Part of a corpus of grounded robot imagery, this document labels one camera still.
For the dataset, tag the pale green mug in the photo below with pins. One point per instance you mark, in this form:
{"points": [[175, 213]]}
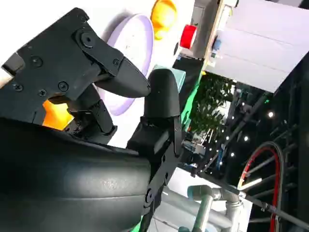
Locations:
{"points": [[181, 77]]}

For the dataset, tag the orange and white bread roll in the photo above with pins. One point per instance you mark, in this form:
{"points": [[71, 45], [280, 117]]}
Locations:
{"points": [[164, 14], [54, 116]]}

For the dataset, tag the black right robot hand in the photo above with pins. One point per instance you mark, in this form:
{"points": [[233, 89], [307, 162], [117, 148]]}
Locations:
{"points": [[72, 181]]}

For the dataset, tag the black table grommet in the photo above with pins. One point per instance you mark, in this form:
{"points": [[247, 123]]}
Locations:
{"points": [[177, 48]]}

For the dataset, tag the green leafy plant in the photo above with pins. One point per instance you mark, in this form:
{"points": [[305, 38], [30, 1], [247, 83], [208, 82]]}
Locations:
{"points": [[212, 104]]}

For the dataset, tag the white panel board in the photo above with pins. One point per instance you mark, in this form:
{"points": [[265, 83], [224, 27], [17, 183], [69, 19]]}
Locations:
{"points": [[260, 48]]}

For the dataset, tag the lilac plate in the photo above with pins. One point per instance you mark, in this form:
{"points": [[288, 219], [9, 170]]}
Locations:
{"points": [[135, 43]]}

